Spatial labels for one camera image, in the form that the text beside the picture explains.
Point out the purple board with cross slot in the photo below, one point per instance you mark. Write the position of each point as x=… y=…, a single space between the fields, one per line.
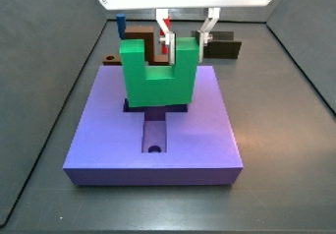
x=108 y=153

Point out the blue cylindrical peg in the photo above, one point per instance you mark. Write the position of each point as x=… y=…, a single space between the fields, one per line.
x=121 y=24

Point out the green U-shaped block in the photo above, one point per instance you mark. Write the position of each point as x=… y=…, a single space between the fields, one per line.
x=158 y=85

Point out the brown T-shaped block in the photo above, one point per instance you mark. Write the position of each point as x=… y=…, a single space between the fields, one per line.
x=144 y=33

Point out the black angle bracket fixture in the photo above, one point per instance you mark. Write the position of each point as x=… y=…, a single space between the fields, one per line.
x=221 y=48

